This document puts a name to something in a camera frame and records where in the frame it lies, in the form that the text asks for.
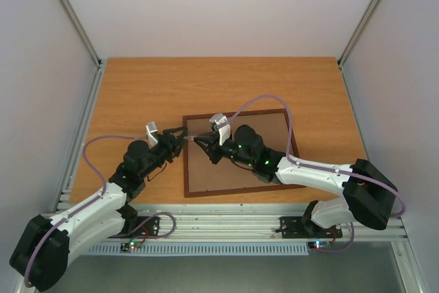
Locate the right small circuit board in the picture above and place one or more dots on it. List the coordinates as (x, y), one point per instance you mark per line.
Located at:
(320, 245)

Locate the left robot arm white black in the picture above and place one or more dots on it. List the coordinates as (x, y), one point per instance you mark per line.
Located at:
(48, 246)

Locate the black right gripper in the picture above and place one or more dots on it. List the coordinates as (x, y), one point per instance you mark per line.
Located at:
(213, 147)

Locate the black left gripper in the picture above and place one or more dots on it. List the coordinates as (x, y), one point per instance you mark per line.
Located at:
(170, 141)

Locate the left small circuit board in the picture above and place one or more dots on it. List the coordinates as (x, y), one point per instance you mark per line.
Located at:
(129, 247)

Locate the grey slotted cable duct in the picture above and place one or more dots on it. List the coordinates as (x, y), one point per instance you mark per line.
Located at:
(189, 249)

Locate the aluminium corner post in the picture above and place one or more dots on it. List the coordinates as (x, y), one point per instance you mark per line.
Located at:
(367, 15)
(75, 21)

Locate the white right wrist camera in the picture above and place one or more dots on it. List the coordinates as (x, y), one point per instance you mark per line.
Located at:
(219, 123)

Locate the brown wooden picture frame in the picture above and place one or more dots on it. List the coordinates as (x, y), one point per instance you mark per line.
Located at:
(245, 163)

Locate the small circuit board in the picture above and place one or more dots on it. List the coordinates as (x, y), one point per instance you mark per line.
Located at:
(320, 245)
(129, 247)

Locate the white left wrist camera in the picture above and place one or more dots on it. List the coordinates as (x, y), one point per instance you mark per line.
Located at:
(151, 132)

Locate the left aluminium corner post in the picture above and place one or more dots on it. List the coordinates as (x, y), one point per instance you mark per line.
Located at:
(75, 21)

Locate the right aluminium corner post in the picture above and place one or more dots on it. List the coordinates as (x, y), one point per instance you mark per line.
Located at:
(367, 15)

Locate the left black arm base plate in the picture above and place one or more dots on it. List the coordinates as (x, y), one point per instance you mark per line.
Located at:
(139, 228)

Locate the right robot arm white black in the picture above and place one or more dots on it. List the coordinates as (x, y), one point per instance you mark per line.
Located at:
(364, 194)

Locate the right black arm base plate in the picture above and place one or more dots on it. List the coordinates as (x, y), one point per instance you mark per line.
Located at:
(292, 227)

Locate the aluminium rail base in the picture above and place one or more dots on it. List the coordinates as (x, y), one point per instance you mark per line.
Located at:
(239, 222)

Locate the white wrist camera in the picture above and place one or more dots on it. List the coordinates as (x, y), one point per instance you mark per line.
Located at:
(219, 123)
(151, 132)

